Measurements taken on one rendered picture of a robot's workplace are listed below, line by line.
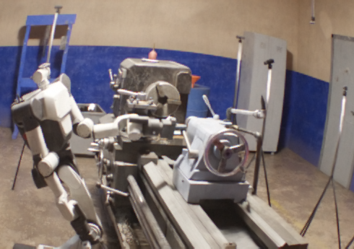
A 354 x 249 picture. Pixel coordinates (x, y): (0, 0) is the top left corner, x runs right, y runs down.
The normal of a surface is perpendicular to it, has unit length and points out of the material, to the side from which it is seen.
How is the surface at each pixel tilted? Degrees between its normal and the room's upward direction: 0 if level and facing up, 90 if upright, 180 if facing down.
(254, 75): 90
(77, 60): 90
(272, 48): 90
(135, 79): 90
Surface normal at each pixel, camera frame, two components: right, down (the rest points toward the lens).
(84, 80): 0.22, 0.22
